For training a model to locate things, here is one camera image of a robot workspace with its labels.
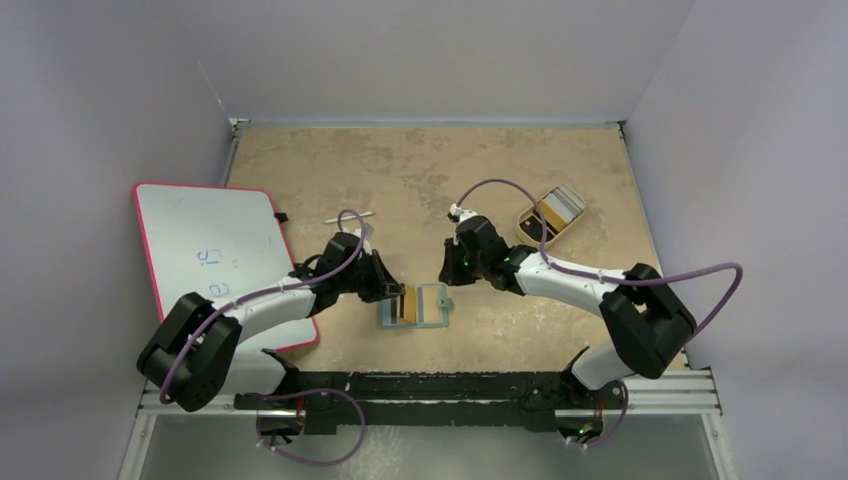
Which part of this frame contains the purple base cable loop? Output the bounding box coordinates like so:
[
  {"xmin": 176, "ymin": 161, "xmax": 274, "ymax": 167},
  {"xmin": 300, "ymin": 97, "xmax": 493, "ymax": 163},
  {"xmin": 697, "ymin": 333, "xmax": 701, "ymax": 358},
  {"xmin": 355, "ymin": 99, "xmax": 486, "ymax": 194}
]
[{"xmin": 255, "ymin": 388, "xmax": 368, "ymax": 469}]

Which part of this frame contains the beige oval card tray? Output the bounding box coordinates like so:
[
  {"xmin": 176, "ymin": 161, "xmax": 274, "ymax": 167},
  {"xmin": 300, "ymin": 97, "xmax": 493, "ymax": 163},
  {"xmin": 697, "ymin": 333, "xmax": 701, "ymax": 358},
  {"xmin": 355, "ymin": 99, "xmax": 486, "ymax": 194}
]
[{"xmin": 516, "ymin": 205, "xmax": 579, "ymax": 245}]

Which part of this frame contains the aluminium extrusion frame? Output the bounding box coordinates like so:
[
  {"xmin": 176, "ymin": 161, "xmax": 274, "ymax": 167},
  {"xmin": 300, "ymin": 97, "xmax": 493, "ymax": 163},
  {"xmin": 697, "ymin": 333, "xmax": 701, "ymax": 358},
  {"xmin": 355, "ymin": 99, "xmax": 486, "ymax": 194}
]
[{"xmin": 120, "ymin": 370, "xmax": 729, "ymax": 479}]

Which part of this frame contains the white marker pen green cap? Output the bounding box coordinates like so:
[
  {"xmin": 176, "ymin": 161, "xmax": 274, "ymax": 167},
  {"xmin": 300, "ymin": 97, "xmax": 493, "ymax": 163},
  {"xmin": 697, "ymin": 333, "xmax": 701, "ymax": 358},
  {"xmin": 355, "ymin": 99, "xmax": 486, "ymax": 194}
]
[{"xmin": 322, "ymin": 211, "xmax": 376, "ymax": 225}]

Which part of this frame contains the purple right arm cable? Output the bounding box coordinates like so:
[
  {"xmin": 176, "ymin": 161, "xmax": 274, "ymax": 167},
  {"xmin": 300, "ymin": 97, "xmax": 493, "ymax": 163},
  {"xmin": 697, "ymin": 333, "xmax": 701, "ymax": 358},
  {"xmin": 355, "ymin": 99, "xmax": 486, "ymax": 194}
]
[{"xmin": 453, "ymin": 178, "xmax": 745, "ymax": 346}]

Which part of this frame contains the pink framed whiteboard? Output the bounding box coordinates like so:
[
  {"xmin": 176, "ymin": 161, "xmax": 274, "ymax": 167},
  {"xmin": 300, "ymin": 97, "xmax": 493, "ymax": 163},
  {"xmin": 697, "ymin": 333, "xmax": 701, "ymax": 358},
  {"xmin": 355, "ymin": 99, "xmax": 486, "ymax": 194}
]
[{"xmin": 134, "ymin": 183, "xmax": 293, "ymax": 316}]

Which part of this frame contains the stack of grey cards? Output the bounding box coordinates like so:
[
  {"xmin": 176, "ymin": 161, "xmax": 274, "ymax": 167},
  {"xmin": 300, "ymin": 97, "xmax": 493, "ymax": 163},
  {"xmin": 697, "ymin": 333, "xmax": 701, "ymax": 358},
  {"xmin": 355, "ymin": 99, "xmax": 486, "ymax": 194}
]
[{"xmin": 537, "ymin": 185, "xmax": 587, "ymax": 236}]

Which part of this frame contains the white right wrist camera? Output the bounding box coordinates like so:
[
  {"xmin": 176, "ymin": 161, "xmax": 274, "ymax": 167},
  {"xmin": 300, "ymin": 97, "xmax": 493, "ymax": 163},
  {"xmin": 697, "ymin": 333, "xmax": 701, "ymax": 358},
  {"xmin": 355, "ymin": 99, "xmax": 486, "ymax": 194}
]
[{"xmin": 447, "ymin": 204, "xmax": 478, "ymax": 225}]

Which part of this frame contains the green leather card holder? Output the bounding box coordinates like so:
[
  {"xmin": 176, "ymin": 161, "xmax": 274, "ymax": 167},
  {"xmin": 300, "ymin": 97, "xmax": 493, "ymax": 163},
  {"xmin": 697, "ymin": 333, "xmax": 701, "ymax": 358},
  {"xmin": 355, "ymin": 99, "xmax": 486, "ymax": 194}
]
[{"xmin": 376, "ymin": 283, "xmax": 454, "ymax": 329}]

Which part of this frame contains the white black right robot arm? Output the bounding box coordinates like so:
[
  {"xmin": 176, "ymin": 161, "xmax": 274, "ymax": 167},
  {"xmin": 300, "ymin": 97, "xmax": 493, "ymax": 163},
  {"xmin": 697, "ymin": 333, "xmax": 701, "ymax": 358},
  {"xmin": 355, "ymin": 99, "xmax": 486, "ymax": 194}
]
[{"xmin": 439, "ymin": 213, "xmax": 696, "ymax": 407}]

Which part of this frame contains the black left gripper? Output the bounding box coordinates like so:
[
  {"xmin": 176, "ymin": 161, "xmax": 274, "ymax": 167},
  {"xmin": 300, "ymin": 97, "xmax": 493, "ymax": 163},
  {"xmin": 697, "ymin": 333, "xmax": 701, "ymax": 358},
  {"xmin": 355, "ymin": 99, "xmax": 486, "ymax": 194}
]
[{"xmin": 337, "ymin": 249, "xmax": 404, "ymax": 304}]

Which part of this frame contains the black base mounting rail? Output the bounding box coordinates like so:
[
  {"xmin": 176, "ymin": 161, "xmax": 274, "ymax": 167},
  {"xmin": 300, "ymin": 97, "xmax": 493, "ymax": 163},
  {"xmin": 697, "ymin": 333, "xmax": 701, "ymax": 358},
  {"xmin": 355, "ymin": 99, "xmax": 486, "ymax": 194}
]
[{"xmin": 234, "ymin": 362, "xmax": 627, "ymax": 438}]

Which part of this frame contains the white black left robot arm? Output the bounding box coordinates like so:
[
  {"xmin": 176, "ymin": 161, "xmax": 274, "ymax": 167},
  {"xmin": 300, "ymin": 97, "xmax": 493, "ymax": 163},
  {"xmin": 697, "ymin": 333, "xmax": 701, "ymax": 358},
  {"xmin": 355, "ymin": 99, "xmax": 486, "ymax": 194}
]
[{"xmin": 136, "ymin": 231, "xmax": 405, "ymax": 412}]

